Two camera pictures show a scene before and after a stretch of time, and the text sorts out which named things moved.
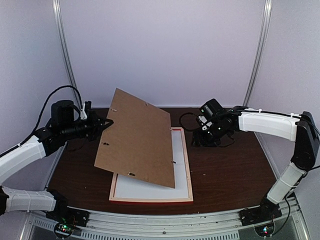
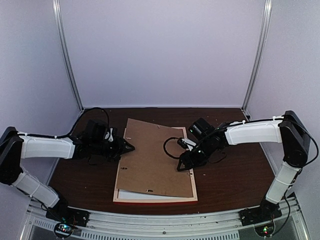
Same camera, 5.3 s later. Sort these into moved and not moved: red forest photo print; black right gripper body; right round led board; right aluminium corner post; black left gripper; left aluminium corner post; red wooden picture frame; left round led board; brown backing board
Moved: black right gripper body; red forest photo print; black left gripper; red wooden picture frame; brown backing board
Not moved: left round led board; left aluminium corner post; right round led board; right aluminium corner post
